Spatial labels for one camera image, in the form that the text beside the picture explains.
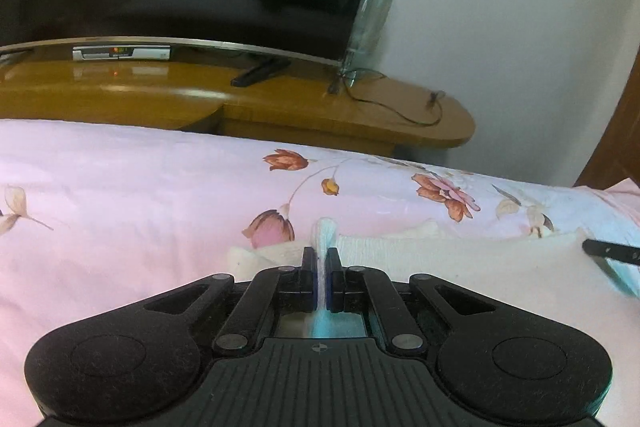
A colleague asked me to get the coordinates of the silver set-top box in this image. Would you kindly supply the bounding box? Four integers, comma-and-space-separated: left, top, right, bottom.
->
72, 45, 174, 63

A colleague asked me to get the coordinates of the clear glass vase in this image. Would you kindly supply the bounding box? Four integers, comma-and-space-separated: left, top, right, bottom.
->
341, 0, 396, 88

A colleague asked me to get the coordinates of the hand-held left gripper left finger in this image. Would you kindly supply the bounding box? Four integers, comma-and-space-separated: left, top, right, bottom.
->
142, 247, 319, 354

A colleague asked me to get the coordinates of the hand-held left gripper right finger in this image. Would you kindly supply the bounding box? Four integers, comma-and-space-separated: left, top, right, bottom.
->
325, 248, 496, 354

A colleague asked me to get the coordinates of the pink floral bedsheet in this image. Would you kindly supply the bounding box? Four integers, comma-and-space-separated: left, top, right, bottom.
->
0, 119, 640, 427

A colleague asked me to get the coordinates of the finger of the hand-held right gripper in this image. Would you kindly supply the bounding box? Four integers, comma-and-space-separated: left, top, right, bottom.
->
582, 239, 640, 266

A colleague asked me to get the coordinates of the white knit sweater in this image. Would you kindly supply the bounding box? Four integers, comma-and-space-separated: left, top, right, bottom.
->
227, 217, 640, 427

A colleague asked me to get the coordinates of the wooden television cabinet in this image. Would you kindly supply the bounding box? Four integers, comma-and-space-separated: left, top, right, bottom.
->
0, 47, 476, 154

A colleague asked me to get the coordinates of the black cable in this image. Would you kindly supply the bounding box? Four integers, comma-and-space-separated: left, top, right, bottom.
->
328, 67, 447, 128

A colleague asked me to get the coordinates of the brown wooden door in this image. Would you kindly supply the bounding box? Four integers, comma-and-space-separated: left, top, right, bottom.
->
574, 52, 640, 188

